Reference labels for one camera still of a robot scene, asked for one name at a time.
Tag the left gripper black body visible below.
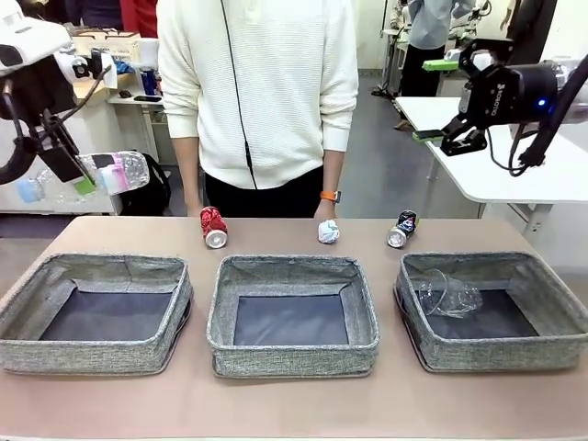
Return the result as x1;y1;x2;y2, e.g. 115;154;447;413
7;60;78;135

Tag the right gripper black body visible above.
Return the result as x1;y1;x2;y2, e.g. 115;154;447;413
458;59;560;127

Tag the clear plastic bottle pink label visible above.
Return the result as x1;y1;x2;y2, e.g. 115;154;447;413
17;150;151;205

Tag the clear plastic cup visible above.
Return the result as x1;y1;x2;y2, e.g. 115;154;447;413
412;268;484;320

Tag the crushed red soda can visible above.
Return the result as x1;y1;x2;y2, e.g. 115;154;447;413
199;206;229;250

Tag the white paper ball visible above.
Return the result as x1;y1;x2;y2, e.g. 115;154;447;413
317;219;342;243

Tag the person's right forearm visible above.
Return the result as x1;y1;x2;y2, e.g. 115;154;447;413
171;134;203;203

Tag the person's left forearm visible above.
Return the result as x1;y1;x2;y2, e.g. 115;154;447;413
321;147;346;193

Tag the person's left hand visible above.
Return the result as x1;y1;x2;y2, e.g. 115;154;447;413
313;199;340;221

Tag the white folding table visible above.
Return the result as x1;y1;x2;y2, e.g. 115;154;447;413
394;95;588;243

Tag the wooden top white desk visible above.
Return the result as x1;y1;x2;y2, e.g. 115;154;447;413
0;68;139;215

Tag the person in dark coat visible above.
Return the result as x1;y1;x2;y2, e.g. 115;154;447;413
504;0;560;64

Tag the person in light blue shirt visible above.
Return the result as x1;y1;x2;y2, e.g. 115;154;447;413
401;0;475;130

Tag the low white desk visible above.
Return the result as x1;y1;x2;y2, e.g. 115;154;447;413
107;88;170;167

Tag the black backpack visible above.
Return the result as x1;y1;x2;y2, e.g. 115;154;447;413
117;148;173;216

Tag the person in dark clothes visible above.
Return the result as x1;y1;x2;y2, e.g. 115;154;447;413
75;0;123;29

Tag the crushed dark blue soda can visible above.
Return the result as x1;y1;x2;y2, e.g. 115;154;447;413
385;209;421;249

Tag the blue drink can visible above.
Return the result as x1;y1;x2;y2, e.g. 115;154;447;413
139;65;158;96

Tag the white paper roll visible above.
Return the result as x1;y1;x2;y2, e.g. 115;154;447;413
137;37;161;66

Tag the person in red top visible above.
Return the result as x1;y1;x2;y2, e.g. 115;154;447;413
119;0;160;39

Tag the person in white sweater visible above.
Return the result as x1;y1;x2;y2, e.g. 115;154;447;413
156;0;360;220

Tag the grey fabric basket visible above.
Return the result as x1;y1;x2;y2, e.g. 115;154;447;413
0;252;193;376
393;250;588;374
206;254;381;379

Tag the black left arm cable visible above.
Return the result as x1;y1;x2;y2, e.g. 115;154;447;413
0;77;43;186

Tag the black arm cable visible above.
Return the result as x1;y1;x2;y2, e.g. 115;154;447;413
0;77;43;186
485;59;588;178

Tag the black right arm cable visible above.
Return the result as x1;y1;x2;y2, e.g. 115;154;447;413
485;59;588;178

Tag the black cord on sweater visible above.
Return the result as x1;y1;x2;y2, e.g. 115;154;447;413
219;0;259;190

